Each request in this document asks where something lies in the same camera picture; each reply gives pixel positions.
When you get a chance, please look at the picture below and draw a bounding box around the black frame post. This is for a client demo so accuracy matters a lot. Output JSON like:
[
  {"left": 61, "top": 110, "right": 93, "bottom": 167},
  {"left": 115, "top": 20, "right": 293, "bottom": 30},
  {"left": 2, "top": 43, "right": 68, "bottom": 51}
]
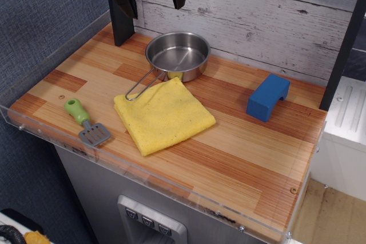
[
  {"left": 319, "top": 0, "right": 365, "bottom": 111},
  {"left": 109, "top": 0, "right": 134, "bottom": 46}
]

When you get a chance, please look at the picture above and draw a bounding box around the black hose with yellow object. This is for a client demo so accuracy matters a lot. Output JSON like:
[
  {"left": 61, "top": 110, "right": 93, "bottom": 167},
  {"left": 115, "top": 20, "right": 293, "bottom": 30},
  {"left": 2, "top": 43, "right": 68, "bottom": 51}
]
[{"left": 0, "top": 225, "right": 55, "bottom": 244}]

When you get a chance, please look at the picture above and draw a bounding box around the white toy sink counter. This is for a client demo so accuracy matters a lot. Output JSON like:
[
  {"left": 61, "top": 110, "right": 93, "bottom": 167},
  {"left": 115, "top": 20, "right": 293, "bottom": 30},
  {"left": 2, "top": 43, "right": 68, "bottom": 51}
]
[{"left": 310, "top": 77, "right": 365, "bottom": 200}]

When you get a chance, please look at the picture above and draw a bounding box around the black right frame post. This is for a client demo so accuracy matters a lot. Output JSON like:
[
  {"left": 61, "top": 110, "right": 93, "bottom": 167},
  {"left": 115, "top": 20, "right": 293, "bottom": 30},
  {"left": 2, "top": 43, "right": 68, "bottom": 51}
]
[{"left": 319, "top": 0, "right": 365, "bottom": 111}]

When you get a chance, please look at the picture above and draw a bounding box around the grey toy fridge cabinet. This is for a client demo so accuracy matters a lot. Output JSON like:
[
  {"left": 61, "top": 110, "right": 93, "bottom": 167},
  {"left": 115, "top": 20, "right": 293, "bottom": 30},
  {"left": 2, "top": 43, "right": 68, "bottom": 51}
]
[{"left": 54, "top": 144, "right": 275, "bottom": 244}]

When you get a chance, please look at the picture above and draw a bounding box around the silver dispenser button panel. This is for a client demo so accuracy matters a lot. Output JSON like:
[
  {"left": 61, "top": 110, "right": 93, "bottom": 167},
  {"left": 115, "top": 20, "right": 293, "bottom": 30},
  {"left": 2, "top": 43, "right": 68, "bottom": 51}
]
[{"left": 117, "top": 195, "right": 188, "bottom": 243}]

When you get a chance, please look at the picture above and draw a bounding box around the blue wooden arch block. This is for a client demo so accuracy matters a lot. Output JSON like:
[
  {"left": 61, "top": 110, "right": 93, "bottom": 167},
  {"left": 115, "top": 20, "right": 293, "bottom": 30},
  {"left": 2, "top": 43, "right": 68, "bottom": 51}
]
[{"left": 246, "top": 74, "right": 291, "bottom": 122}]

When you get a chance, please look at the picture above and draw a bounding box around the clear acrylic table guard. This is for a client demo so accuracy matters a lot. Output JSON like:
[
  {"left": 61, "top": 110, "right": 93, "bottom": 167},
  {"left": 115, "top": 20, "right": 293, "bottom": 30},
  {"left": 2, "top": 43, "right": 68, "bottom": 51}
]
[{"left": 1, "top": 25, "right": 326, "bottom": 243}]

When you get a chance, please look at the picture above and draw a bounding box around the stainless steel pot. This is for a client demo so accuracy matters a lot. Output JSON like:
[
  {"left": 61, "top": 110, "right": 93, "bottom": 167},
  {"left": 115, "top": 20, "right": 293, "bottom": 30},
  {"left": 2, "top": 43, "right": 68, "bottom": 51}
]
[{"left": 125, "top": 31, "right": 211, "bottom": 101}]

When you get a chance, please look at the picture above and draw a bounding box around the green grey toy spatula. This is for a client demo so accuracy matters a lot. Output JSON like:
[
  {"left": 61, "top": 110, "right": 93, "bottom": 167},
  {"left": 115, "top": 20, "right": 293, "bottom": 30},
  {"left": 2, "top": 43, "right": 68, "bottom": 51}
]
[{"left": 64, "top": 98, "right": 111, "bottom": 146}]

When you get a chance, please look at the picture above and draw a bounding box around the black left frame post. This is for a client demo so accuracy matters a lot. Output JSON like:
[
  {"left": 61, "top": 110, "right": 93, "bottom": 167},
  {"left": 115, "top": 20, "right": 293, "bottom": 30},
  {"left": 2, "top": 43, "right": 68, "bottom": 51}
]
[{"left": 109, "top": 0, "right": 134, "bottom": 46}]

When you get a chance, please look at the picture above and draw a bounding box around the yellow cloth napkin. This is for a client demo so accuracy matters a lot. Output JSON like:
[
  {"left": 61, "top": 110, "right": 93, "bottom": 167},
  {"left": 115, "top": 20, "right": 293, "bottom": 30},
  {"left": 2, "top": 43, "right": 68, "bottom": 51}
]
[{"left": 114, "top": 77, "right": 216, "bottom": 157}]

